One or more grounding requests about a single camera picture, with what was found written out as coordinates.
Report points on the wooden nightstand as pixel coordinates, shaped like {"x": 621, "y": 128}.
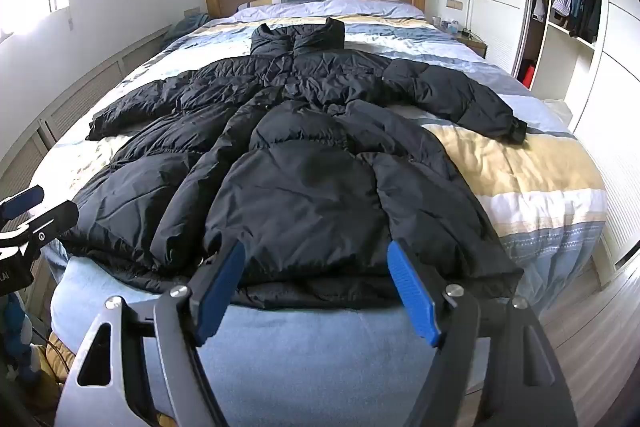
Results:
{"x": 475, "y": 46}

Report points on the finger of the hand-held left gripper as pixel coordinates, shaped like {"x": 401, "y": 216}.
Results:
{"x": 25, "y": 199}
{"x": 50, "y": 218}

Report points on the blue white plush toy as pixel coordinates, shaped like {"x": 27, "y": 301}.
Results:
{"x": 15, "y": 337}

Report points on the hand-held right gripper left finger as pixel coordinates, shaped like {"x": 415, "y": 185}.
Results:
{"x": 220, "y": 292}

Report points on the white wardrobe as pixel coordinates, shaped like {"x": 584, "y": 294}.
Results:
{"x": 620, "y": 32}

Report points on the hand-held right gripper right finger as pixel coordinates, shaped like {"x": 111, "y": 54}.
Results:
{"x": 412, "y": 292}

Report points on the yellow cloth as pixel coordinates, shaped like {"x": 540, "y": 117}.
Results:
{"x": 52, "y": 367}

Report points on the red thing in wardrobe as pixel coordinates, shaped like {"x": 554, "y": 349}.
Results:
{"x": 527, "y": 76}

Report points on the small bottles on nightstand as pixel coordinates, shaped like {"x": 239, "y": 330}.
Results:
{"x": 450, "y": 26}

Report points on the light blue bed sheet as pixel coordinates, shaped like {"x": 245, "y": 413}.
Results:
{"x": 300, "y": 347}

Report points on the lavender pillow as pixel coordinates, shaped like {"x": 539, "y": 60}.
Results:
{"x": 375, "y": 8}

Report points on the blue crumpled cloth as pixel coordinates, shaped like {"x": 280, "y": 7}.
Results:
{"x": 190, "y": 26}

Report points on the striped pillow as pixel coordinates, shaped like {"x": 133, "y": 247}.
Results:
{"x": 260, "y": 1}

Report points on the beige wall switch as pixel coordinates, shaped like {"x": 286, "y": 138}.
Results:
{"x": 454, "y": 4}

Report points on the striped duvet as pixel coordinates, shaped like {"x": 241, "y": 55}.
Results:
{"x": 525, "y": 172}

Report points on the black puffer coat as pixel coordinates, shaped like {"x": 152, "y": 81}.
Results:
{"x": 300, "y": 182}

